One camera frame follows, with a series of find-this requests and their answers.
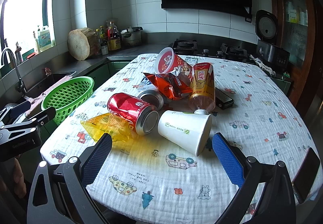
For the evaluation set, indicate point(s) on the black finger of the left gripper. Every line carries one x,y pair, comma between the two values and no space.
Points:
44,116

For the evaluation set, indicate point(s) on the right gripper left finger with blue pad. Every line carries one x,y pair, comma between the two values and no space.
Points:
58,193

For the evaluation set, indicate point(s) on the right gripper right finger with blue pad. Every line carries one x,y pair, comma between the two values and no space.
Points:
276,203

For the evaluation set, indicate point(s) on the white paper cup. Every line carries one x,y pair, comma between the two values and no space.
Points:
187,130

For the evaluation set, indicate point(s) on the red gold drink bottle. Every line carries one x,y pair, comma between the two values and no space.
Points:
202,100

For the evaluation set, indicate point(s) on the yellow plastic wrapper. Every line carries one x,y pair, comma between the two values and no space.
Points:
118,128

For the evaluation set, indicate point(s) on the red crushed cola can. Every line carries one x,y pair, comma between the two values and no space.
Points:
141,115

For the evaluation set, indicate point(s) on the orange Ovaltine snack bag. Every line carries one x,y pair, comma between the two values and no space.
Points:
171,86

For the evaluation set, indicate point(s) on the blue white milk can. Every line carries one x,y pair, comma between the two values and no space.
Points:
149,93

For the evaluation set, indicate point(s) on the red printed plastic cup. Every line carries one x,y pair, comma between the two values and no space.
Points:
167,61

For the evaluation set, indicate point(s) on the person's left hand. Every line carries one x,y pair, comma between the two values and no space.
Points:
19,182

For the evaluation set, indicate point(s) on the green plastic basket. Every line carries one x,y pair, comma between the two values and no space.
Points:
68,96

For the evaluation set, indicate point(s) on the black rectangular box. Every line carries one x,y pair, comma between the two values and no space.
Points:
223,101

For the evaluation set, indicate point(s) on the black smartphone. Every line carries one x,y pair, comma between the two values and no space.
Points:
304,179

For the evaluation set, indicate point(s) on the dish soap bottle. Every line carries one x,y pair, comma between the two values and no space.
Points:
44,38

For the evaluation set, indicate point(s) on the round wooden chopping block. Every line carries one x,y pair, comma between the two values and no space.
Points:
82,43

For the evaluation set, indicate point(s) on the white cartoon print tablecloth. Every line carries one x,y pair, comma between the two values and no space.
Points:
154,180

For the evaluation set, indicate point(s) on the dark sauce bottle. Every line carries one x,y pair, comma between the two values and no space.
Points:
104,43

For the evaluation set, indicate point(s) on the cooking oil bottle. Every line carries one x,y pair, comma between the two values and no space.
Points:
114,40

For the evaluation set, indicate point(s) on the steel cooking pot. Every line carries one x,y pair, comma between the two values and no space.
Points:
131,36

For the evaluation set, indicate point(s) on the black gas stove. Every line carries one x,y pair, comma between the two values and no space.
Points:
223,51

